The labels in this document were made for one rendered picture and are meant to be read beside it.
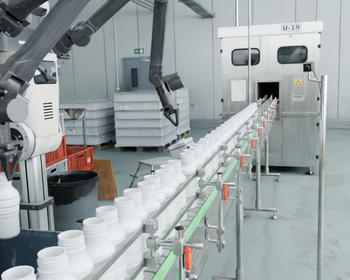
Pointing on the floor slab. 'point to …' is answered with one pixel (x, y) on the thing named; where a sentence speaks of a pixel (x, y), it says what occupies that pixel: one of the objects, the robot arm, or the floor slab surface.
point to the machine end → (277, 85)
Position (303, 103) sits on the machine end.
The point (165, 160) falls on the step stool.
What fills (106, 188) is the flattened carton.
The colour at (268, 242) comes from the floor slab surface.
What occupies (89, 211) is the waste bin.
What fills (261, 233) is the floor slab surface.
